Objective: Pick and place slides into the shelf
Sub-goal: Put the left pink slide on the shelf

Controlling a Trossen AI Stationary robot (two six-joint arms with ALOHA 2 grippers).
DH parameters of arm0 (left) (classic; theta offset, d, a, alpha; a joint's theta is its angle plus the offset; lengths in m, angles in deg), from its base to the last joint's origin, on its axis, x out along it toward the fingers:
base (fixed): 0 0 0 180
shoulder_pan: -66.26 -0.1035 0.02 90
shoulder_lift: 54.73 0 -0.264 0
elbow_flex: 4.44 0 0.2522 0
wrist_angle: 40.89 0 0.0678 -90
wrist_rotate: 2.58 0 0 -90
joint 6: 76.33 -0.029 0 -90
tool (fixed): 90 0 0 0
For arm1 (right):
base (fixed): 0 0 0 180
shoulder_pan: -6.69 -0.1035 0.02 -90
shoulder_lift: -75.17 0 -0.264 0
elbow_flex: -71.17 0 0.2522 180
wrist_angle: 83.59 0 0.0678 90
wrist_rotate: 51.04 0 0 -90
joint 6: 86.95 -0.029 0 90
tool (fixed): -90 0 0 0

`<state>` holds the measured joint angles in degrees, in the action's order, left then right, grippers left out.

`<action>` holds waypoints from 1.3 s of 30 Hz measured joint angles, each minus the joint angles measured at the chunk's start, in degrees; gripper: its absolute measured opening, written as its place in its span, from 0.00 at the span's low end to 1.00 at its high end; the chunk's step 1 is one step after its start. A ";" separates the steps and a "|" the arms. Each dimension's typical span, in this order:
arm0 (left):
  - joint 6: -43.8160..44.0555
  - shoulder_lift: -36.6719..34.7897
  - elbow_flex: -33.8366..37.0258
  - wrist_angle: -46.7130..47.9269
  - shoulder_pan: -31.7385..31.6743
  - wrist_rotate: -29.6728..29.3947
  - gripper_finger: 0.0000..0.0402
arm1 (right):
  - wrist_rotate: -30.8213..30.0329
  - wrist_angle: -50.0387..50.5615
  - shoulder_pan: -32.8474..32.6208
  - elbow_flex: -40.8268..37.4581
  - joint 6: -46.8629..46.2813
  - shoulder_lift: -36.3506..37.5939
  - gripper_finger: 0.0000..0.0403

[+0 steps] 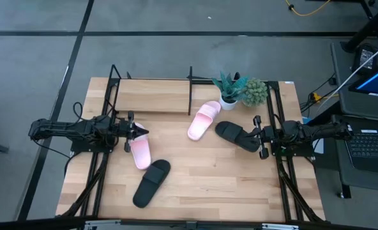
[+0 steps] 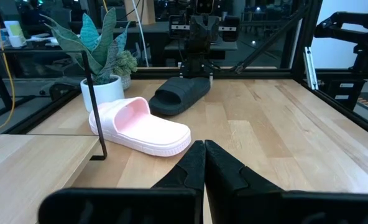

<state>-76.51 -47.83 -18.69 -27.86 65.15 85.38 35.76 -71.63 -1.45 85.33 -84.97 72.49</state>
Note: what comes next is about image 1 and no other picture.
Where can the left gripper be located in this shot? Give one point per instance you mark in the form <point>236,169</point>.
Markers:
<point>125,129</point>

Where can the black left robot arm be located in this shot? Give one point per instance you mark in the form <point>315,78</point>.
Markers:
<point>64,127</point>

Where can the silver metal bracket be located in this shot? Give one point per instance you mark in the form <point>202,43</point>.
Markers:
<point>280,226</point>
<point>101,224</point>

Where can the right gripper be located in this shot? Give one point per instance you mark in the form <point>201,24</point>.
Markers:
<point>265,135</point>

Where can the black laptop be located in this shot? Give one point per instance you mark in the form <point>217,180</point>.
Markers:
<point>371,147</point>

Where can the pink slide sandal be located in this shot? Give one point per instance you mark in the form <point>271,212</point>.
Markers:
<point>141,153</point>
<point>201,123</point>

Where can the black desk leg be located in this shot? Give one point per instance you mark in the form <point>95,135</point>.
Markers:
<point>367,30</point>

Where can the bushy green plant patterned pot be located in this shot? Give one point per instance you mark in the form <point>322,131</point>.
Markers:
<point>255,92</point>

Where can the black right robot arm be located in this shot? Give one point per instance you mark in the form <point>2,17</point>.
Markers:
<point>320,131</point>

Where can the grey side desk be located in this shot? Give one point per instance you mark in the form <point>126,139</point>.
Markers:
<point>342,105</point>

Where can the wooden shelf black frame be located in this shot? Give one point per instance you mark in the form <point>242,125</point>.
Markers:
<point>150,96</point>

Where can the yellow power plug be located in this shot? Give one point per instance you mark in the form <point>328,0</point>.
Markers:
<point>316,96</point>

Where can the snake plant white pot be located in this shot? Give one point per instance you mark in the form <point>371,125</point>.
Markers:
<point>229,91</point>

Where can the black aluminium table frame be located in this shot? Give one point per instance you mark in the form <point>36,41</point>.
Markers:
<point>273,105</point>

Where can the black power adapter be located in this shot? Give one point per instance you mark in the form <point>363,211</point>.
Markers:
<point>364,59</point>

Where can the black slide sandal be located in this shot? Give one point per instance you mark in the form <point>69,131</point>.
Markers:
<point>150,185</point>
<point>229,131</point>

